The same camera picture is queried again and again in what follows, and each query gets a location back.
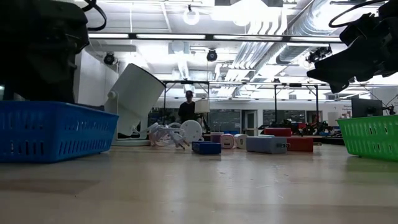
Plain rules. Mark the glass door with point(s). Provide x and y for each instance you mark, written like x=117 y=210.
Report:
x=250 y=123

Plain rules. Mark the round pendant light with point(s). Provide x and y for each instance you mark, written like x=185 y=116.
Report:
x=191 y=17

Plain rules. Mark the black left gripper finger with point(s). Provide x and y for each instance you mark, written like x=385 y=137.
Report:
x=40 y=81

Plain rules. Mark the black monitor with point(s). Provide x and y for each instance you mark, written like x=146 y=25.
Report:
x=367 y=107

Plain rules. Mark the black aluminium table frame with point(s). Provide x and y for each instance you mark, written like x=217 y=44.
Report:
x=326 y=140

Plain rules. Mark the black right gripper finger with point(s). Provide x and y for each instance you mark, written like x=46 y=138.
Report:
x=342 y=76
x=351 y=57

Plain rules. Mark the black overhead light bar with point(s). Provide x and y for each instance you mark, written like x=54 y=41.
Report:
x=132 y=36

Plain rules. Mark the black scaffold frame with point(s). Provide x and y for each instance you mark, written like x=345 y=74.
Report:
x=186 y=82

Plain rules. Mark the person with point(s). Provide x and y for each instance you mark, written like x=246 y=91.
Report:
x=186 y=109

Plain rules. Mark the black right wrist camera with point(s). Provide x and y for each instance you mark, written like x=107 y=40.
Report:
x=357 y=29

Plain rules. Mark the dark lab equipment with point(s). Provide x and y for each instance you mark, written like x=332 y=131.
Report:
x=320 y=127

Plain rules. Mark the black track light cluster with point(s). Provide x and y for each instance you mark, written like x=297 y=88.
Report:
x=318 y=54

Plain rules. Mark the pink small charger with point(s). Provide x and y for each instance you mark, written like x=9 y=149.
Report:
x=227 y=141

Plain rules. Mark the blue-grey multiport charger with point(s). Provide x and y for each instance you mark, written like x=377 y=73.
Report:
x=266 y=145

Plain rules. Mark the white lampshade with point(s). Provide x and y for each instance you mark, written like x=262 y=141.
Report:
x=202 y=106

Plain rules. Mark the green plastic basket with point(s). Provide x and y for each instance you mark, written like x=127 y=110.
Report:
x=373 y=137

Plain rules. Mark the blue plastic basket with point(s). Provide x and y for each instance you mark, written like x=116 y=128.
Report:
x=53 y=133

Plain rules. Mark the blue digital timer black clip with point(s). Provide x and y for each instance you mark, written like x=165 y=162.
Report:
x=206 y=148

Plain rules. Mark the black ceiling spotlight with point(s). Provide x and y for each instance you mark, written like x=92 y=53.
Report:
x=211 y=55
x=109 y=58

